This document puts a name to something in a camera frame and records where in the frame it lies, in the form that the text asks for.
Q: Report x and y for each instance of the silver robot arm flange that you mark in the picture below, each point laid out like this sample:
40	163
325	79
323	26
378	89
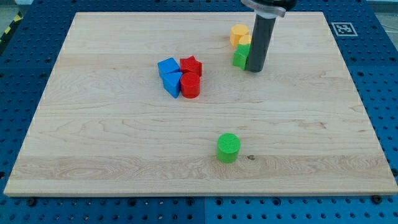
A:
270	8

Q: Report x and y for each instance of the red cylinder block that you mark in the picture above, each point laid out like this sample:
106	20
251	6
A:
190	85

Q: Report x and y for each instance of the blue triangle block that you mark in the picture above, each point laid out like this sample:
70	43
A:
171	83

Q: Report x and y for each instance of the green cylinder block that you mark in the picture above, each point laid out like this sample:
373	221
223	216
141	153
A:
228	146

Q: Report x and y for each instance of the red star block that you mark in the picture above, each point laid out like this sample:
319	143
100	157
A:
191	64

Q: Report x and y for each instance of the blue cube block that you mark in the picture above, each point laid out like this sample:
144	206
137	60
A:
168	65

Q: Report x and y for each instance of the green star block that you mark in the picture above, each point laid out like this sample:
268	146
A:
240	56

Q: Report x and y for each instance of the yellow small block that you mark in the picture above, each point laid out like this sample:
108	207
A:
245	40

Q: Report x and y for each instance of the yellow hexagon block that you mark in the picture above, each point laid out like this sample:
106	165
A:
236	32

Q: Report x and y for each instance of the wooden board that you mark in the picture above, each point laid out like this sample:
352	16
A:
106	127

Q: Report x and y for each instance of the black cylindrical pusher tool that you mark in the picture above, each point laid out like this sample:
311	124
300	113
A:
261	37

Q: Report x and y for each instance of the white fiducial marker tag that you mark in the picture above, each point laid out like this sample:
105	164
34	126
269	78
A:
344	29

